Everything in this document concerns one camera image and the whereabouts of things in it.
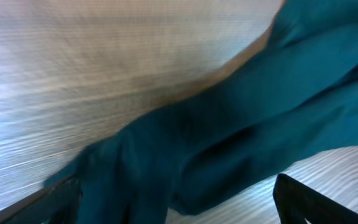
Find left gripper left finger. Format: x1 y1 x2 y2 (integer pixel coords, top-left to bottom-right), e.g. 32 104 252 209
0 177 81 224

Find dark t-shirt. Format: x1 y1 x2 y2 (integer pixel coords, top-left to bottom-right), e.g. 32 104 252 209
46 0 358 224

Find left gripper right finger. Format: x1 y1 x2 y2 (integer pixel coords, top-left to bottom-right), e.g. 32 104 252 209
273 174 358 224

